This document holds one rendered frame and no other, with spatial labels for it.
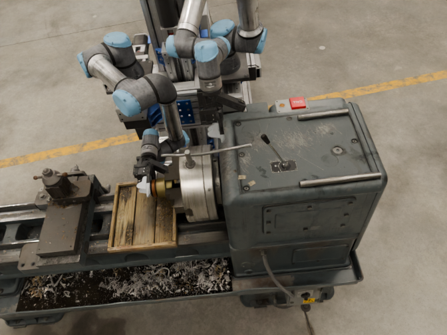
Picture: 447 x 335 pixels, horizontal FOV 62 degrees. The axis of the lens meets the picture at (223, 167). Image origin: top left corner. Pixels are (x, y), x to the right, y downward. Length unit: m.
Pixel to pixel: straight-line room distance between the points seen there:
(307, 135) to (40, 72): 3.50
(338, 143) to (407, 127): 1.98
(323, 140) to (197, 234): 0.68
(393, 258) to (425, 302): 0.30
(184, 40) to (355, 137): 0.72
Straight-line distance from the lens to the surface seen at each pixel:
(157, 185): 1.55
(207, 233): 1.68
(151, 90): 1.50
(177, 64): 2.03
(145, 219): 1.76
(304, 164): 1.39
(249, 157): 1.40
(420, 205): 2.96
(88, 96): 3.94
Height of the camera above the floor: 2.35
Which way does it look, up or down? 52 degrees down
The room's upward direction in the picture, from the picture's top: 8 degrees counter-clockwise
